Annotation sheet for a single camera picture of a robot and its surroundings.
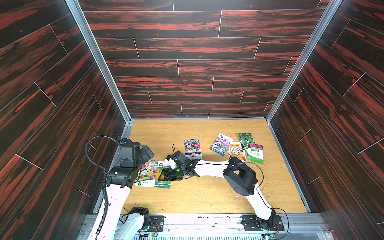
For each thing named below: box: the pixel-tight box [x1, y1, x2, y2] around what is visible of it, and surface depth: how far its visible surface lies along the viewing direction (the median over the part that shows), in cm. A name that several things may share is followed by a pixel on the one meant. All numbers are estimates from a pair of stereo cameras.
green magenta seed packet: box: [247, 142, 265, 165], surface depth 101 cm
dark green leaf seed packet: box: [236, 132, 256, 149], surface depth 110 cm
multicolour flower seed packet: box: [134, 160, 158, 187], surface depth 93 cm
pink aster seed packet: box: [184, 139, 203, 160], surface depth 104 cm
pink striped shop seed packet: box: [228, 142, 243, 160], surface depth 103 cm
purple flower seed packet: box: [209, 133, 234, 157], surface depth 106 cm
